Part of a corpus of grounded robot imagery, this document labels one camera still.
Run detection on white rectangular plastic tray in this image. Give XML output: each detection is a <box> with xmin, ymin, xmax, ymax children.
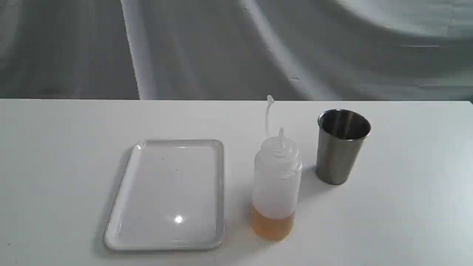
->
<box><xmin>104</xmin><ymin>139</ymin><xmax>226</xmax><ymax>252</ymax></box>

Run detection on stainless steel cup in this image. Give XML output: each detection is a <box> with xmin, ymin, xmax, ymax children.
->
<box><xmin>315</xmin><ymin>109</ymin><xmax>371</xmax><ymax>185</ymax></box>

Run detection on grey fabric backdrop curtain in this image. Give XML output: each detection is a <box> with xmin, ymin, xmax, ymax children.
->
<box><xmin>1</xmin><ymin>0</ymin><xmax>472</xmax><ymax>101</ymax></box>

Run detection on translucent squeeze bottle amber liquid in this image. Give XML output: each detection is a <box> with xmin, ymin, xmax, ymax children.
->
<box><xmin>250</xmin><ymin>95</ymin><xmax>303</xmax><ymax>241</ymax></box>

